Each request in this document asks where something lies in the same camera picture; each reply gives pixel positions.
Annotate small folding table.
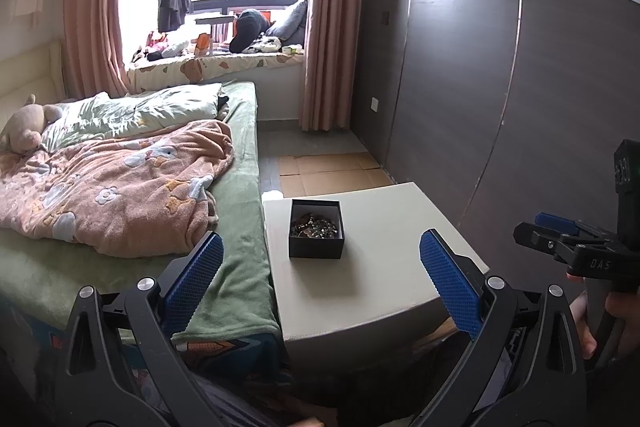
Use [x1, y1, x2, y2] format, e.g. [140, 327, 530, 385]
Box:
[195, 14, 237, 44]

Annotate large brown bead bracelet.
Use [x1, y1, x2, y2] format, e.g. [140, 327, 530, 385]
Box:
[295, 219, 343, 239]

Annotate pink curtain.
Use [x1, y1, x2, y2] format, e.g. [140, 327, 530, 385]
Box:
[299, 0, 364, 132]
[62, 0, 134, 101]

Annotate bed with green sheet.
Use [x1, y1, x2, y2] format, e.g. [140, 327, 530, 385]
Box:
[0, 39, 287, 360]

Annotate beige plush toy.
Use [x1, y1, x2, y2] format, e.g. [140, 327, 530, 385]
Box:
[0, 94, 67, 154]

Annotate pink fleece blanket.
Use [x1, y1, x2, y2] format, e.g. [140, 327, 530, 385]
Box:
[0, 119, 236, 259]

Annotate pile of colourful toys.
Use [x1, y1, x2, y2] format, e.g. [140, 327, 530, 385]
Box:
[131, 31, 194, 61]

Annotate white square table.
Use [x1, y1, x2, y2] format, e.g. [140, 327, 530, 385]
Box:
[262, 182, 491, 369]

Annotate printed windowsill cushion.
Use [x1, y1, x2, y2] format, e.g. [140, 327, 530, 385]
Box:
[127, 48, 307, 91]

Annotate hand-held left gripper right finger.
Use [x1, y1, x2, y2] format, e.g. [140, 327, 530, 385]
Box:
[410, 228, 589, 427]

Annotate black jewelry box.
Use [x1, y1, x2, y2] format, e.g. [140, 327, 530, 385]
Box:
[288, 199, 346, 260]

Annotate grey pillow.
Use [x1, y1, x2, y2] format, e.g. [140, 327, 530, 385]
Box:
[267, 0, 309, 48]

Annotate silver chain necklace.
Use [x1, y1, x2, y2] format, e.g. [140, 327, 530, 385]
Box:
[312, 214, 343, 238]

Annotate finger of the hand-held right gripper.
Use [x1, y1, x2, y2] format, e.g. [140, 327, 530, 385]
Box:
[534, 212, 621, 239]
[514, 221, 577, 266]

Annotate person's right hand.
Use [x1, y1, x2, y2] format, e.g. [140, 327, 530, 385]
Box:
[566, 272, 640, 360]

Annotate black bag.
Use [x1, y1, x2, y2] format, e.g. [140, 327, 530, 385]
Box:
[229, 9, 272, 54]

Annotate flattened cardboard sheets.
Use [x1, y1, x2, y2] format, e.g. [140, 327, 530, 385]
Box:
[277, 152, 394, 198]

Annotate person's legs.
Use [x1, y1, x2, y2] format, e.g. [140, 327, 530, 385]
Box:
[190, 377, 331, 427]

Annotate light green pillow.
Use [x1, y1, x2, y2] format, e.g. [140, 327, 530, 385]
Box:
[40, 83, 229, 152]

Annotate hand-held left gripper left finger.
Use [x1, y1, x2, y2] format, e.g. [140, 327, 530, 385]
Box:
[65, 231, 226, 427]

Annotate dark grey bead bracelet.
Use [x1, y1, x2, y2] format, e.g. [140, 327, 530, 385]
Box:
[292, 216, 321, 239]

